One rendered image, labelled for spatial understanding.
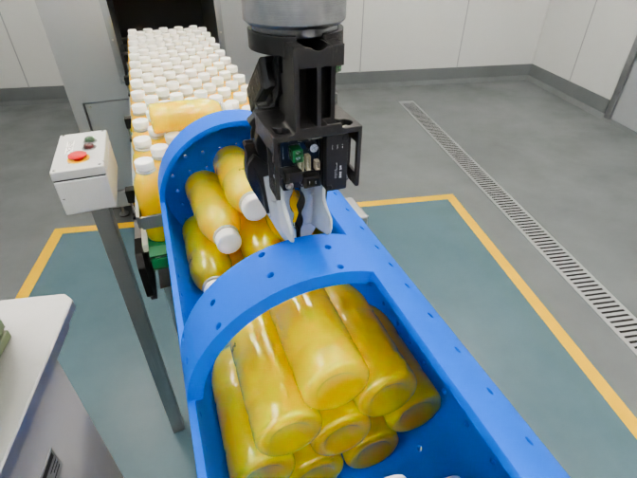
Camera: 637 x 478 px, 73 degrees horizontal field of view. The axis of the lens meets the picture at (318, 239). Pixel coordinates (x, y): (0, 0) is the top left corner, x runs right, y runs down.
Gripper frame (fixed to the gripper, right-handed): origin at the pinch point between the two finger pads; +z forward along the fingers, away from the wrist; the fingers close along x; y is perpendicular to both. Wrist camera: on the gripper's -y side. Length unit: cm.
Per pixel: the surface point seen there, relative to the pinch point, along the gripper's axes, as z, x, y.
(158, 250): 34, -18, -49
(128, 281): 50, -28, -62
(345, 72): 109, 189, -420
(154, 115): 9, -12, -67
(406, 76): 115, 259, -405
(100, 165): 13, -25, -54
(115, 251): 40, -29, -62
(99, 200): 21, -27, -54
